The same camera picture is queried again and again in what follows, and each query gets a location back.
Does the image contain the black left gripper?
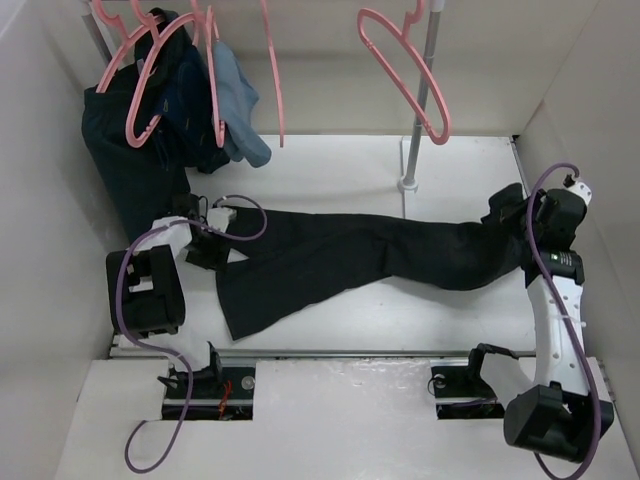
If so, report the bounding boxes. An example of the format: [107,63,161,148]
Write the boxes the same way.
[184,224,232,274]

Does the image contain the black trousers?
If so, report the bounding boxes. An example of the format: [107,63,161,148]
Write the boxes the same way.
[216,183,524,340]

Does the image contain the pink hanger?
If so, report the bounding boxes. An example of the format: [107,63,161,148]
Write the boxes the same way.
[190,0,225,148]
[357,0,452,146]
[125,1,197,148]
[91,0,166,94]
[260,0,285,148]

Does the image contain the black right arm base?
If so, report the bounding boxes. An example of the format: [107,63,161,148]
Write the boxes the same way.
[427,343,505,420]

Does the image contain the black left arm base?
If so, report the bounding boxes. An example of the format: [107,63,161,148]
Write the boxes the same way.
[158,344,256,421]

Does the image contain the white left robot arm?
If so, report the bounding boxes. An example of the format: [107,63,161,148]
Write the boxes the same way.
[105,208,235,397]

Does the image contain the dark navy hanging trousers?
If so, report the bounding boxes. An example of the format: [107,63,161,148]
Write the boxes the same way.
[81,66,190,241]

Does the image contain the grey rack pole right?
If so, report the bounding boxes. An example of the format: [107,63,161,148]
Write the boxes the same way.
[398,0,446,192]

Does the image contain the grey rack pole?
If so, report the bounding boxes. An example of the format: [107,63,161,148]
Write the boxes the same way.
[80,0,112,64]
[398,0,446,192]

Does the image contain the light blue hanging garment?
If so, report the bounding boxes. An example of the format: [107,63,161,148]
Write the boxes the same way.
[213,41,272,168]

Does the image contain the grey rack pole left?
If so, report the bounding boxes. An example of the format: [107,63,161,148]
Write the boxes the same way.
[80,0,112,64]

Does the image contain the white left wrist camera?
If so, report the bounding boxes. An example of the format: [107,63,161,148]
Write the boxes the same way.
[206,197,237,233]

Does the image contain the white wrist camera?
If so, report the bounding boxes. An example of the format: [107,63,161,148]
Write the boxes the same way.
[206,197,237,233]
[563,174,592,206]

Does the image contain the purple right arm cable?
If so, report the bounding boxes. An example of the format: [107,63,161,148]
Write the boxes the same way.
[524,162,604,480]

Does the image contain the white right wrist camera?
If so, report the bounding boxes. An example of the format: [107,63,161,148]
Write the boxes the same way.
[563,174,592,206]

